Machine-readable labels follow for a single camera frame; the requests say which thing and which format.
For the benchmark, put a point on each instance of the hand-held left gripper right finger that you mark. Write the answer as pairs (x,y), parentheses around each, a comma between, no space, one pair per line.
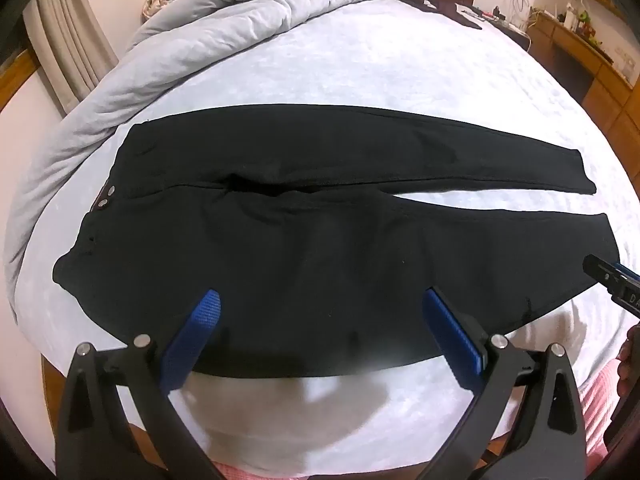
(447,332)

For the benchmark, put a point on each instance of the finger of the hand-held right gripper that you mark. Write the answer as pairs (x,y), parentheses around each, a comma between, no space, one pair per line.
(607,272)

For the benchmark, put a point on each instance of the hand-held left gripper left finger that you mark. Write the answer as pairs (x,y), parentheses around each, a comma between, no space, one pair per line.
(200,330)

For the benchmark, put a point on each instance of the black pants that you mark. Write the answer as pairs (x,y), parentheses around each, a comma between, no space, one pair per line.
(300,260)

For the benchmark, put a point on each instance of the person's right hand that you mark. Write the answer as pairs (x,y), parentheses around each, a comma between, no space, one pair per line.
(627,360)

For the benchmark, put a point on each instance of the wooden desk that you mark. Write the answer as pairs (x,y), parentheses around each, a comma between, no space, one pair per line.
(590,70)

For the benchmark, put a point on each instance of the green toy figure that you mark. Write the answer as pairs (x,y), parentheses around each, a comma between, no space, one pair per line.
(587,22)

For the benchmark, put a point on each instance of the bed with pale sheet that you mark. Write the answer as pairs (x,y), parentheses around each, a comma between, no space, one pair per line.
(375,60)

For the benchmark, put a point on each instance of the grey duvet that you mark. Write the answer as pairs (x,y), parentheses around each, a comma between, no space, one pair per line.
(200,45)

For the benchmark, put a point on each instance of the black garment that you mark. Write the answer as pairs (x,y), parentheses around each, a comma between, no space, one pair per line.
(450,10)

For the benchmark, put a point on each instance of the beige curtain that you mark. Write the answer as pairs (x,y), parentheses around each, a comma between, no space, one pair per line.
(65,35)

